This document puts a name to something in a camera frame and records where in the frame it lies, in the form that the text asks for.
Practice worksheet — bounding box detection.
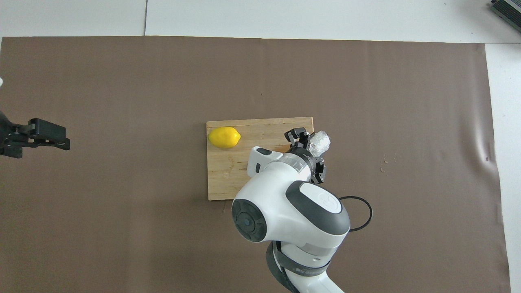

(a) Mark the yellow lemon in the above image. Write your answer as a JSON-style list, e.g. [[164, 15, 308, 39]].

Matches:
[[208, 127, 241, 149]]

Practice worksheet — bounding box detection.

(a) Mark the wooden cutting board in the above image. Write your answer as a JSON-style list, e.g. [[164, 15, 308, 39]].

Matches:
[[206, 117, 315, 201]]

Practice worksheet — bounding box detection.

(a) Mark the black ribbed device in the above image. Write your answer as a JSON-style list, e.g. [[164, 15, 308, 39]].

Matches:
[[490, 0, 521, 33]]

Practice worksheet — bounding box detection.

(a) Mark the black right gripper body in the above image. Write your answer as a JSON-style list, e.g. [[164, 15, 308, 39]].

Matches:
[[287, 146, 316, 179]]

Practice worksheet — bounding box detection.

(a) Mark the brown paper table mat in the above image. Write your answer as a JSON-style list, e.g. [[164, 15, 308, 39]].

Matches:
[[0, 36, 511, 293]]

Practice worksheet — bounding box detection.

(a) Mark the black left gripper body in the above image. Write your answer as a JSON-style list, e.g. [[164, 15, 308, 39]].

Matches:
[[0, 112, 29, 147]]

